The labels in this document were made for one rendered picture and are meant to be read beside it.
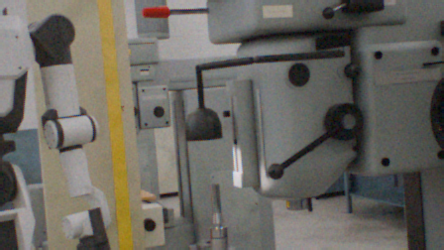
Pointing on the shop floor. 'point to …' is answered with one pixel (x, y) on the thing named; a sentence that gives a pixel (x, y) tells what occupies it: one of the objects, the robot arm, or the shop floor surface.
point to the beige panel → (88, 81)
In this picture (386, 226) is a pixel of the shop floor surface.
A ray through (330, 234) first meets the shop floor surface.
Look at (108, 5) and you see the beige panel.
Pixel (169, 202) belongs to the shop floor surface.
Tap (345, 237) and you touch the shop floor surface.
